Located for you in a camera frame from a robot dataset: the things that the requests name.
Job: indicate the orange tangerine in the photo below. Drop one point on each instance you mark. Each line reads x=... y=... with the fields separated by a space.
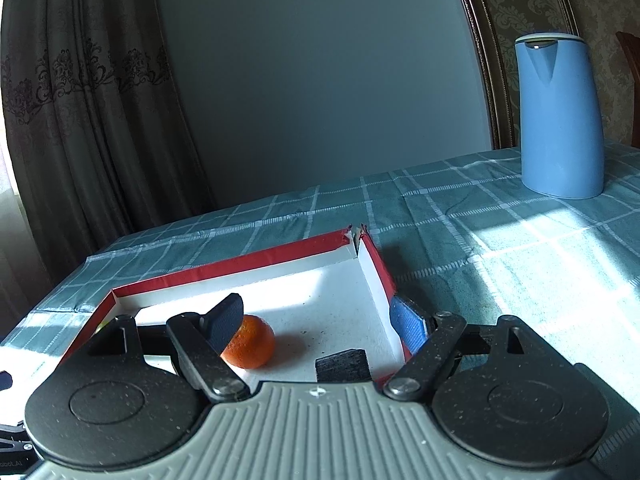
x=252 y=345

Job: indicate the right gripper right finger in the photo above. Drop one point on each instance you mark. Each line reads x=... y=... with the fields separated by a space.
x=431 y=341

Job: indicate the blue electric kettle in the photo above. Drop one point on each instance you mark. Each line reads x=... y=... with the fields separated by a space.
x=561 y=132

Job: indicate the dark patterned curtain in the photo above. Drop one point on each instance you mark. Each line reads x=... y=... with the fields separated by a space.
x=97 y=139

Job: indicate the dark wooden door frame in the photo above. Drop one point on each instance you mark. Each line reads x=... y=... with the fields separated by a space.
x=494 y=26

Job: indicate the teal plaid tablecloth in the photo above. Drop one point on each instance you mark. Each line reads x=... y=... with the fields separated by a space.
x=463 y=235

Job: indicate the red cardboard tray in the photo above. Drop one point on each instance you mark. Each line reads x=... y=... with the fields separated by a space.
x=322 y=295

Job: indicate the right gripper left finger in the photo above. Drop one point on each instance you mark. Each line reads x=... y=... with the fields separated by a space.
x=199 y=340

